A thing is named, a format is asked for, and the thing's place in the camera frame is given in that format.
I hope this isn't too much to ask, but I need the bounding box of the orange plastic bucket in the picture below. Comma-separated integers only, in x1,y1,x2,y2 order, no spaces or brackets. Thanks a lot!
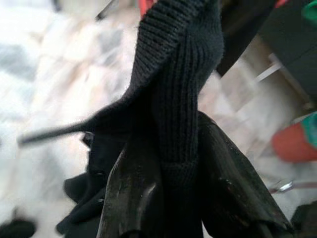
271,122,317,163

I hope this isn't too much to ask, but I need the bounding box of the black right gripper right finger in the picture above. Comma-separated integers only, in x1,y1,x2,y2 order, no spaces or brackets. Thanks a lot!
198,113,294,238

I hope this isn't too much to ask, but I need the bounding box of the teal plastic bin liner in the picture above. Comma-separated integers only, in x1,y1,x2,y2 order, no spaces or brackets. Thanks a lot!
301,113,317,144

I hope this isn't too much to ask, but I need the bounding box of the silver metal clothes rack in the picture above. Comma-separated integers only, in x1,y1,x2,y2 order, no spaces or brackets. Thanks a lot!
269,179,317,195

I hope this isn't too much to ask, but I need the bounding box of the black television console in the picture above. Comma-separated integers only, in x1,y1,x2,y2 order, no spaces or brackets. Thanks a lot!
220,0,317,100

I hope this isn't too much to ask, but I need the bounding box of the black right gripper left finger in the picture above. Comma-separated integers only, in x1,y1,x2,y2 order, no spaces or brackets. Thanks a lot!
99,148,165,238

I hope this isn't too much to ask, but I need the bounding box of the black ribbed knit garment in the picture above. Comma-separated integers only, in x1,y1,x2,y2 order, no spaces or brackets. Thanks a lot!
55,0,225,238

